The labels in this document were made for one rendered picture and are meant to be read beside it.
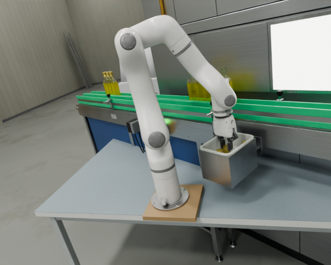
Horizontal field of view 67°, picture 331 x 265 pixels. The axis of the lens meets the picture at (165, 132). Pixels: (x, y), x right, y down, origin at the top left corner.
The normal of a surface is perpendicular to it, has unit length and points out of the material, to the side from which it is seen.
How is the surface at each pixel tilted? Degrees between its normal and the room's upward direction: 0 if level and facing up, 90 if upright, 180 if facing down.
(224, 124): 90
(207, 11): 90
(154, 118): 62
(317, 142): 90
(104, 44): 90
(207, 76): 51
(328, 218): 0
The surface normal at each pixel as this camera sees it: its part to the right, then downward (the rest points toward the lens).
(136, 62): 0.36, 0.80
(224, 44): -0.73, 0.37
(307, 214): -0.19, -0.92
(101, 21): -0.27, 0.39
